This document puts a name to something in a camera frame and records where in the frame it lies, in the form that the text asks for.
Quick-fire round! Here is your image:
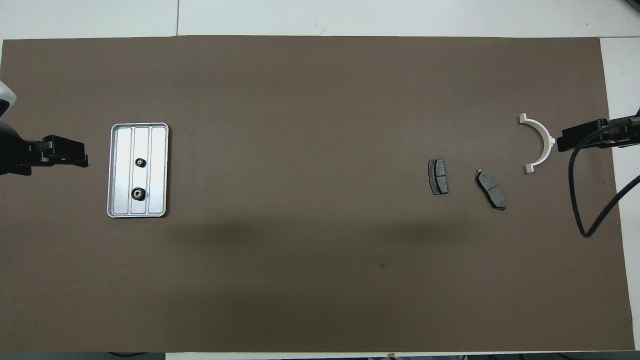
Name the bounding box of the brown table mat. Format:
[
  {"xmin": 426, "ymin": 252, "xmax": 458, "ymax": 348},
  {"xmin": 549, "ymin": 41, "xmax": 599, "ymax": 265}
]
[{"xmin": 0, "ymin": 35, "xmax": 636, "ymax": 353}]

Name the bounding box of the small dark grey brake pad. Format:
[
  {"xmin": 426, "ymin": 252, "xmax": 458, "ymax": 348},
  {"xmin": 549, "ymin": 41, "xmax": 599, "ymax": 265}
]
[{"xmin": 427, "ymin": 158, "xmax": 449, "ymax": 196}]

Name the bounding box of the white half-ring bracket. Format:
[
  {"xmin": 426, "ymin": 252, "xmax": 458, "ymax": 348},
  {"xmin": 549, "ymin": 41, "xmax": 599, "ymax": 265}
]
[{"xmin": 518, "ymin": 113, "xmax": 557, "ymax": 174}]

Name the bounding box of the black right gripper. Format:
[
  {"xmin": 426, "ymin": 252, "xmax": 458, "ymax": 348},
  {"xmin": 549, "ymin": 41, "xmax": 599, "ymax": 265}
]
[{"xmin": 556, "ymin": 114, "xmax": 640, "ymax": 153}]

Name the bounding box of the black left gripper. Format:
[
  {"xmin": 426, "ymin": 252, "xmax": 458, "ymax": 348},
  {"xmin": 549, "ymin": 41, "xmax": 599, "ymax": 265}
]
[{"xmin": 0, "ymin": 119, "xmax": 89, "ymax": 177}]

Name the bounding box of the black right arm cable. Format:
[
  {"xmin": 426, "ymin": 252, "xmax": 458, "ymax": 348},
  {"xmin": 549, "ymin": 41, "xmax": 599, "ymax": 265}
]
[{"xmin": 570, "ymin": 116, "xmax": 640, "ymax": 238}]

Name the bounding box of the silver metal tray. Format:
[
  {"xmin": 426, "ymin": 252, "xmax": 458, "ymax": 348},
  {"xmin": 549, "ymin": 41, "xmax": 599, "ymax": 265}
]
[{"xmin": 106, "ymin": 122, "xmax": 170, "ymax": 219}]

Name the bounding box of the large dark grey brake pad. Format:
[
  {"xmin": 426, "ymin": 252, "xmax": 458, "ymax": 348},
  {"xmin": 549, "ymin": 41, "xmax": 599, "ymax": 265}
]
[{"xmin": 474, "ymin": 168, "xmax": 507, "ymax": 211}]

